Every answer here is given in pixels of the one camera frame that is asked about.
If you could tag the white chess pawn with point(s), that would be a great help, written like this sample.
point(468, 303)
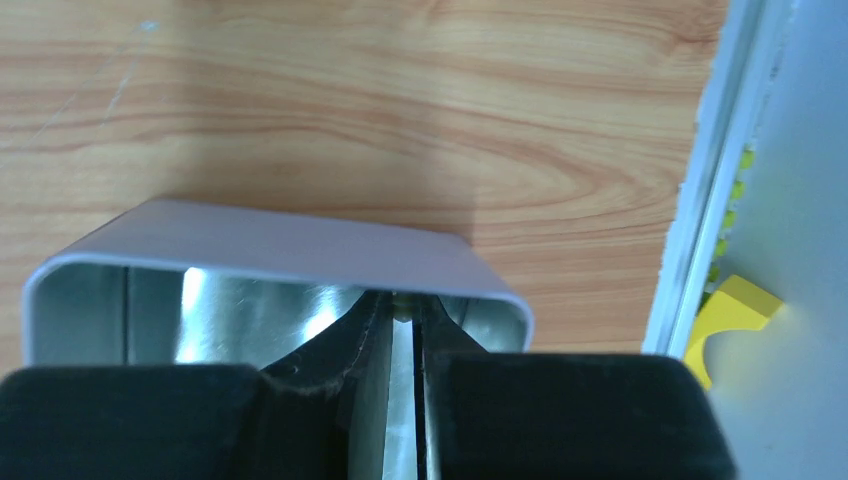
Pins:
point(403, 307)

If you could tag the yellow curved block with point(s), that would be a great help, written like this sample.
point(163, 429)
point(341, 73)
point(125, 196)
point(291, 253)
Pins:
point(735, 305)

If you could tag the silver metal tin box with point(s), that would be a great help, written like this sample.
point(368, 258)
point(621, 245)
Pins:
point(173, 281)

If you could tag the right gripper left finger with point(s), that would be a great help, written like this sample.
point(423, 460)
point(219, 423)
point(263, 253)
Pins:
point(320, 412)

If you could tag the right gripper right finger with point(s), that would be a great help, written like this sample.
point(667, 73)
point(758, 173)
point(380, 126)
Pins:
point(484, 415)

